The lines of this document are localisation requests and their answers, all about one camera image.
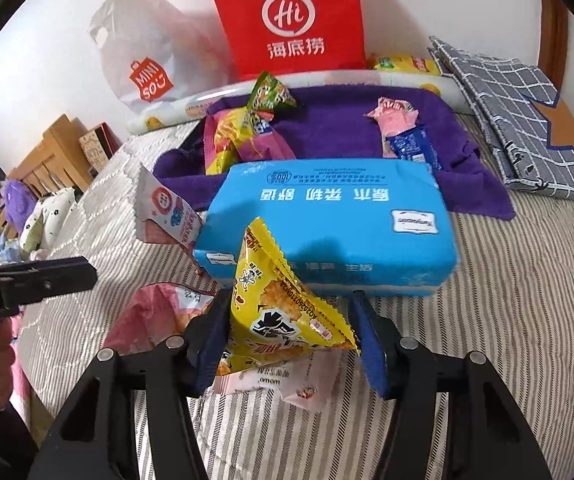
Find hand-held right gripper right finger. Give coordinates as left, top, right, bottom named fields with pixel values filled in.
left=349, top=290, right=552, bottom=480

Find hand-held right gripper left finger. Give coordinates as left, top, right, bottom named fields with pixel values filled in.
left=27, top=287, right=232, bottom=480

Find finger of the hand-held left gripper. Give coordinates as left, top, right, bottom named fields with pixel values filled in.
left=0, top=256, right=98, bottom=307

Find yellow triangular snack packet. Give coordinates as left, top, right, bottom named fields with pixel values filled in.
left=219, top=217, right=360, bottom=376

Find white red-printed snack packet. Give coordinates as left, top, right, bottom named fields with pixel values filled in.
left=134, top=165, right=208, bottom=251

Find purple cloth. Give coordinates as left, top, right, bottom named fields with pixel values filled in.
left=153, top=85, right=515, bottom=221

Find purple plush toy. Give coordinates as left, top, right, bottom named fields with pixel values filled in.
left=1, top=180, right=38, bottom=231

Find white dotted plush toy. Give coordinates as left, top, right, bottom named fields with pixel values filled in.
left=19, top=187, right=78, bottom=253

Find pink white snack packet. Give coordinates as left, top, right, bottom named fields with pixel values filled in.
left=212, top=350, right=338, bottom=401

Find large pink snack packet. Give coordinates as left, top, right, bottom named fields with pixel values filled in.
left=104, top=284, right=220, bottom=356

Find wooden chair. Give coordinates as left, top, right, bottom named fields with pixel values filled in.
left=9, top=115, right=95, bottom=196

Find brown printed box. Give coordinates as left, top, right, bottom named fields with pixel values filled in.
left=79, top=122, right=120, bottom=168

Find striped bed sheet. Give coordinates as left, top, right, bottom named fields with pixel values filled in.
left=17, top=110, right=574, bottom=480

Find blue tissue pack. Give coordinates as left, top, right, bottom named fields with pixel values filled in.
left=192, top=160, right=462, bottom=296

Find printed paper roll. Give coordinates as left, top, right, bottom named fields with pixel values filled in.
left=127, top=67, right=468, bottom=136

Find blue snack packet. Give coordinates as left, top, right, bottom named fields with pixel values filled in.
left=383, top=124, right=442, bottom=168

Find pink yellow snack packet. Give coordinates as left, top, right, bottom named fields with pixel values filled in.
left=203, top=107, right=296, bottom=176

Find small pink snack packet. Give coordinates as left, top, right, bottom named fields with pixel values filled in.
left=365, top=97, right=420, bottom=138

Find white plastic shopping bag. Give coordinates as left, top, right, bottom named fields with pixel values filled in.
left=88, top=0, right=240, bottom=113

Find green snack packet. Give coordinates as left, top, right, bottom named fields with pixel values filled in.
left=247, top=71, right=298, bottom=122

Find yellow snack bag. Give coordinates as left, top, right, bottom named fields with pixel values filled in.
left=371, top=54, right=442, bottom=77

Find grey plaid fabric box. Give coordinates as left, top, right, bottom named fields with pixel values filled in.
left=427, top=35, right=574, bottom=203

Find red paper bag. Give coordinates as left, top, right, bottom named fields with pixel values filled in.
left=206, top=0, right=370, bottom=81

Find wooden door frame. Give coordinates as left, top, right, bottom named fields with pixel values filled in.
left=539, top=0, right=570, bottom=68

